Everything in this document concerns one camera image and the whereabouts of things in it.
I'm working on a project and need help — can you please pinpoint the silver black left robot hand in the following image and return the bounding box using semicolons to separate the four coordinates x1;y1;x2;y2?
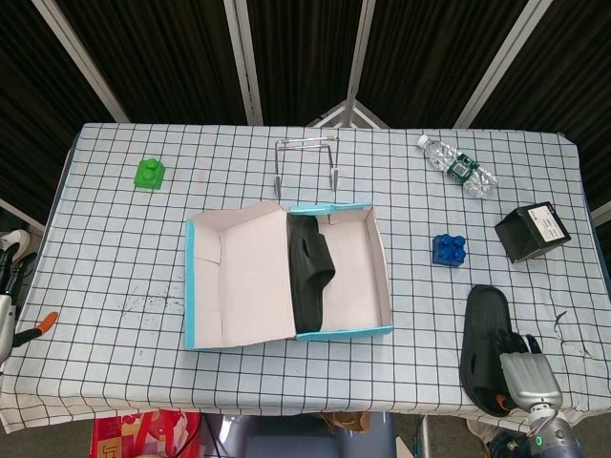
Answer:
0;247;60;366

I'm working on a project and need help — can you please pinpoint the brown paper bag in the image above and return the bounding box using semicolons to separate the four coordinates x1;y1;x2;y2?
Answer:
318;410;372;433

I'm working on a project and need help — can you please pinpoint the blue toy brick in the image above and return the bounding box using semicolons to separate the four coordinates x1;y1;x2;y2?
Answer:
432;233;468;266

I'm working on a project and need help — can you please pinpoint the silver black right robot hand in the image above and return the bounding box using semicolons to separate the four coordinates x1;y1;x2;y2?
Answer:
491;326;565;413

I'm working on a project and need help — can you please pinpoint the metal wire stand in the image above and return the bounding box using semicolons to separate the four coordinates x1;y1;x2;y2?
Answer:
273;135;341;198

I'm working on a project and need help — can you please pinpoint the white checkered tablecloth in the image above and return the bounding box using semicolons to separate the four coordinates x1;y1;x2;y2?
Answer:
0;122;601;433

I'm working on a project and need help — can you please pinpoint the small black box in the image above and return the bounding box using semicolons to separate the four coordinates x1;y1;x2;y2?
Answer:
494;201;573;265

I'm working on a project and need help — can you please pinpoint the green toy brick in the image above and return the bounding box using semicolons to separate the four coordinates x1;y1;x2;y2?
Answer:
134;157;166;192

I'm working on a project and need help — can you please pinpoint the light blue shoe box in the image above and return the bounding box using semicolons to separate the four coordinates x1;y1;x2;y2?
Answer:
183;199;395;353

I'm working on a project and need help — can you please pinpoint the red patterned bag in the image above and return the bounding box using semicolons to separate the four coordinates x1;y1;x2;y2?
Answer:
91;408;204;458

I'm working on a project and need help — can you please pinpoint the metal table leg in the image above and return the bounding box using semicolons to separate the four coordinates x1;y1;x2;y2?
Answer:
413;413;432;458

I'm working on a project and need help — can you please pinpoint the white partition post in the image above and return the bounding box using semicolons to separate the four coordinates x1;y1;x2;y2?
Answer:
32;0;131;124
453;0;555;129
344;0;378;104
222;0;264;126

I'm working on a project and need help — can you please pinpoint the dark blue chair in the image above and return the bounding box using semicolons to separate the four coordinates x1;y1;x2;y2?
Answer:
202;412;397;458

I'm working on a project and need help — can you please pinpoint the clear plastic water bottle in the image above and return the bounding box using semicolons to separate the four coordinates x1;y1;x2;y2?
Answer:
416;135;499;199

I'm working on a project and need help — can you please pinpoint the white triangular post foot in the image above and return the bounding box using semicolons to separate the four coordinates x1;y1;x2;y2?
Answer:
307;98;390;129

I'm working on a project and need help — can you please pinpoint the black rubber slipper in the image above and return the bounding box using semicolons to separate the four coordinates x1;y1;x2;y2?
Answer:
287;215;337;334
459;283;516;419

